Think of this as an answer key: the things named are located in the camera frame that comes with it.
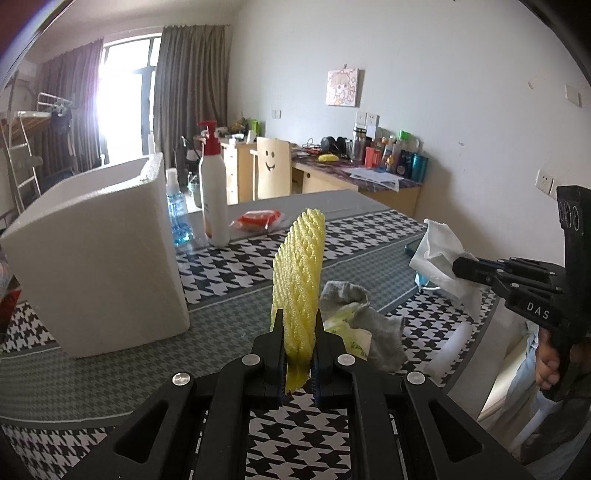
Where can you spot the white tissue paper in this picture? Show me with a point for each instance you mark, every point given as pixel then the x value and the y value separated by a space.
pixel 434 258

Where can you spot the right grey curtain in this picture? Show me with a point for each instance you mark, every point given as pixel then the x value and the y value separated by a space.
pixel 191 83

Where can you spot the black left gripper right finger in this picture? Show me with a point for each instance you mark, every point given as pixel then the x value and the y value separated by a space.
pixel 402 426

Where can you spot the left grey curtain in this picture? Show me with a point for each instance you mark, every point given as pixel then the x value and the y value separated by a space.
pixel 70 82

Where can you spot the grey sock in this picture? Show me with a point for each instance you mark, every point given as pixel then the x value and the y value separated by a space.
pixel 387 352

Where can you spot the person right hand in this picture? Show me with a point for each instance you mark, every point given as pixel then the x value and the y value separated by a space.
pixel 548 359

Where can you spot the anime wall picture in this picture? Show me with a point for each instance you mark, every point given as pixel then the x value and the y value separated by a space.
pixel 342 87

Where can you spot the red snack packet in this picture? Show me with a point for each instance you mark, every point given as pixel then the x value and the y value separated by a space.
pixel 258 221

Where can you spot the yellow foam fruit net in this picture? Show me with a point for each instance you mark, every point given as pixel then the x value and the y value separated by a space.
pixel 297 271

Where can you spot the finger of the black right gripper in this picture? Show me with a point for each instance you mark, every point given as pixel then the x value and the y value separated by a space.
pixel 519 267
pixel 471 270

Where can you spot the houndstooth table cloth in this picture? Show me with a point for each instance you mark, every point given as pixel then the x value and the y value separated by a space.
pixel 55 409

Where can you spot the green plastic wrapper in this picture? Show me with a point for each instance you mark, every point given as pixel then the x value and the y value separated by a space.
pixel 357 340

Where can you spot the blue liquid spray bottle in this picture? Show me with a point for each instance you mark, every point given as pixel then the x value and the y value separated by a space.
pixel 181 228

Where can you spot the teal cylinder bottle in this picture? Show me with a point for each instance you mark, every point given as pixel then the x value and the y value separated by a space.
pixel 419 167

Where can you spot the yellow banana on desk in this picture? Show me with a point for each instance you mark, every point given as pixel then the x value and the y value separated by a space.
pixel 328 158

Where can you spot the metal bunk bed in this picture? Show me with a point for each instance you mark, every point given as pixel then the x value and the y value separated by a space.
pixel 20 166

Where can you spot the white pump bottle red cap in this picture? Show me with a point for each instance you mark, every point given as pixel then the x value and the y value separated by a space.
pixel 212 182

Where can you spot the wooden desk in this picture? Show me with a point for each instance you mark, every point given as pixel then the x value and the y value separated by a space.
pixel 310 176

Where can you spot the white styrofoam box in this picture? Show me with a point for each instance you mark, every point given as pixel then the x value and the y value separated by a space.
pixel 96 259

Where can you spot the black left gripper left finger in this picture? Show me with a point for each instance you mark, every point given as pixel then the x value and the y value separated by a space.
pixel 194 427

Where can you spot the grey curtain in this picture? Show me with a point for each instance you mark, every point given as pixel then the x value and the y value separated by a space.
pixel 70 82
pixel 191 83

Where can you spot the wooden smiley face chair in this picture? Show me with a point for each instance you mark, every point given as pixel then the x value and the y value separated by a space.
pixel 272 166

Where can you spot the papers on desk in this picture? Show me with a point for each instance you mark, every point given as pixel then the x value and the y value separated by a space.
pixel 382 178

